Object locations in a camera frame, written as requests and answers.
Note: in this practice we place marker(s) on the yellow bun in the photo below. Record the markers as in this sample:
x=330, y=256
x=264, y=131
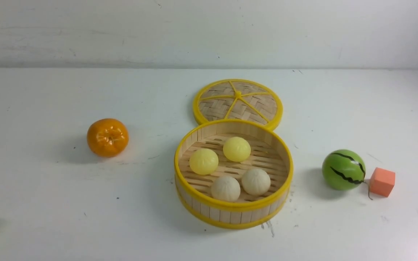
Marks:
x=203, y=161
x=236, y=149

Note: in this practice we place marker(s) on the white bun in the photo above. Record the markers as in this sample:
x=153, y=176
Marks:
x=256, y=182
x=225, y=188

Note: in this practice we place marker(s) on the yellow bamboo steamer lid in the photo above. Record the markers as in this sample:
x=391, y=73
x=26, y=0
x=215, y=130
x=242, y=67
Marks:
x=238, y=99

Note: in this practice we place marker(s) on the yellow bamboo steamer tray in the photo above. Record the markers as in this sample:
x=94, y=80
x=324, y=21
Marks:
x=268, y=152

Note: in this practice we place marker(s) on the orange toy tangerine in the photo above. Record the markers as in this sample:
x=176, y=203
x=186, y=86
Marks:
x=107, y=137

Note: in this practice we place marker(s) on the green toy watermelon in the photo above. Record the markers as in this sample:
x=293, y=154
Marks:
x=343, y=170

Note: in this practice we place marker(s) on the orange foam cube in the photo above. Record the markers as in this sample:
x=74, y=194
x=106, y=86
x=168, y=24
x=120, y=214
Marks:
x=382, y=182

